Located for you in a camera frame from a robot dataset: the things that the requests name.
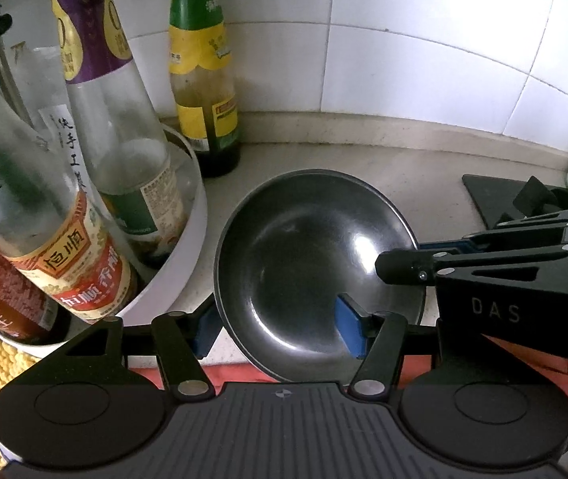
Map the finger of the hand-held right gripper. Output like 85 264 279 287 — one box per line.
375 243 568 287
418 202 568 253

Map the green yellow label dark bottle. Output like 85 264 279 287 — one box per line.
168 0 242 178

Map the purple label clear bottle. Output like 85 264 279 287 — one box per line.
47 0 190 255

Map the yellow red label vinegar bottle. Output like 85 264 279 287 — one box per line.
0 22 132 323

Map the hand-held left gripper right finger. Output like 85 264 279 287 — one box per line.
334 293 439 402

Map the dark metal wok pan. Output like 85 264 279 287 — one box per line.
213 170 427 382

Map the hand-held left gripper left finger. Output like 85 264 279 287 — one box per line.
64 297 222 402

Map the black stove top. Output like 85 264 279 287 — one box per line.
462 174 568 230

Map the red cloth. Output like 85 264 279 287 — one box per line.
127 335 568 395

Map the clear jar with paper label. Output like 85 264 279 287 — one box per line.
12 45 95 200

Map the white round bottle tray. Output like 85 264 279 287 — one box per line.
0 125 209 360

